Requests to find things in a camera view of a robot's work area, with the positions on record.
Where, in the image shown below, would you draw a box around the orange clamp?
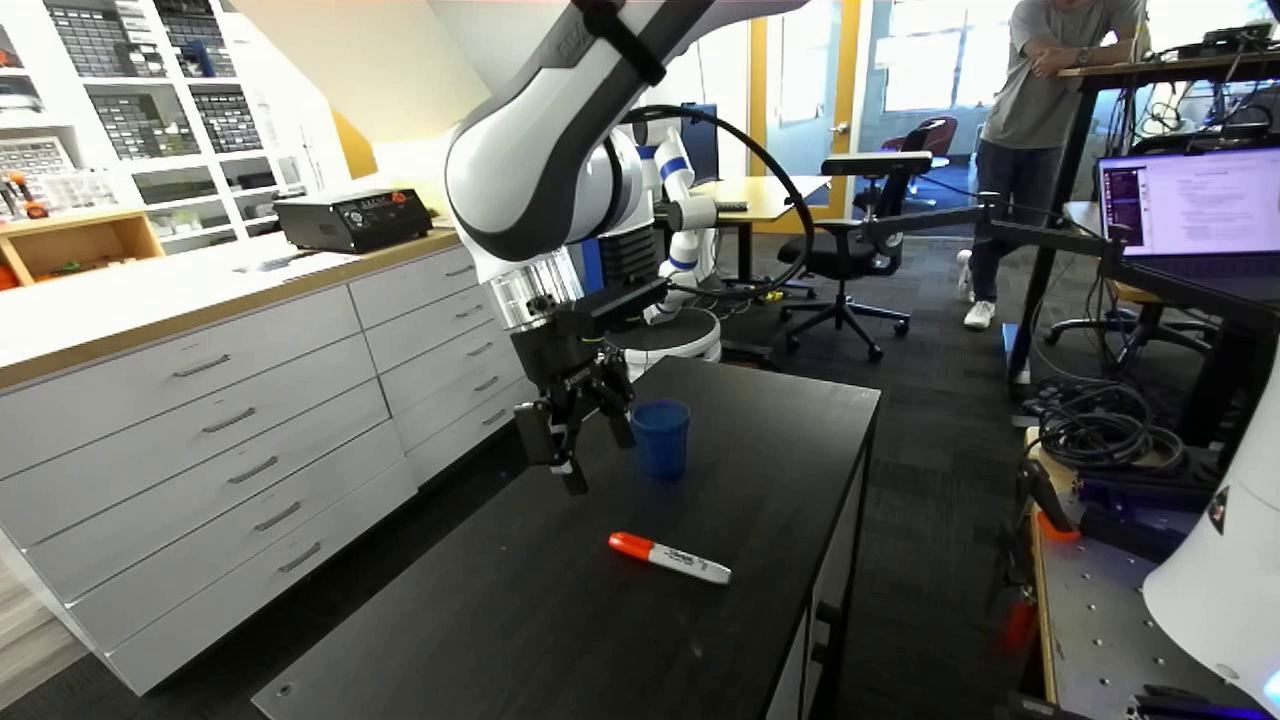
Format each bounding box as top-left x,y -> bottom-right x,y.
1033,508 -> 1083,547

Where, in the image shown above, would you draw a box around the laptop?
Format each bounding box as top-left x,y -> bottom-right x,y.
1096,147 -> 1280,305

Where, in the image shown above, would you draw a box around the blue plastic cup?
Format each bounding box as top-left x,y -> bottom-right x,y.
630,399 -> 693,482

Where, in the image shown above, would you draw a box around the orange capped white marker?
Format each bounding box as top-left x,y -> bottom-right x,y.
608,531 -> 733,587

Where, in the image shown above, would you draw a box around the dark red chair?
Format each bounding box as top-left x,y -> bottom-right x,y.
880,115 -> 959,209

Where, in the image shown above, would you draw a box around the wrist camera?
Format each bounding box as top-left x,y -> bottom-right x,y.
574,277 -> 670,337

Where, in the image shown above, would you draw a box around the black electronic box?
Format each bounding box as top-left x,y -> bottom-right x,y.
272,187 -> 434,255

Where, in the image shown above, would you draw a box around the white and blue robot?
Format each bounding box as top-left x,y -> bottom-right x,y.
598,118 -> 725,365

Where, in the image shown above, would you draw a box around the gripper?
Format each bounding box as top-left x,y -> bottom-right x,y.
510,306 -> 639,497

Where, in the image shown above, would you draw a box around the person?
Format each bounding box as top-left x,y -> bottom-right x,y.
956,0 -> 1153,332

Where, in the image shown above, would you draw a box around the black office chair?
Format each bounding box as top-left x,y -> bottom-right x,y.
778,150 -> 937,363

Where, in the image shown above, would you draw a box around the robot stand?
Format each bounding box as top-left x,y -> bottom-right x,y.
1028,455 -> 1280,720

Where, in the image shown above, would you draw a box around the wooden table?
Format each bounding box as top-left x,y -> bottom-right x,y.
688,175 -> 833,293

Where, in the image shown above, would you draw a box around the black standing desk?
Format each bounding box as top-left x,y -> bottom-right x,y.
1004,48 -> 1280,385

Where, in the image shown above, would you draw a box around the wooden open box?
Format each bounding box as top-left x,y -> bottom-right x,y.
0,208 -> 167,292

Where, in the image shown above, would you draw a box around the coil of black cable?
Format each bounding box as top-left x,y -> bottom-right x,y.
1026,378 -> 1189,475

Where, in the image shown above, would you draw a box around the white shelf with parts bins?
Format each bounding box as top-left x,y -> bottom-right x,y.
0,0 -> 306,256

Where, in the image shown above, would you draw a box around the white drawer cabinet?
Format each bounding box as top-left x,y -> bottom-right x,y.
0,228 -> 543,697

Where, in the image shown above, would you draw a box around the yellow framed glass door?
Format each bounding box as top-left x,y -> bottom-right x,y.
748,0 -> 863,237

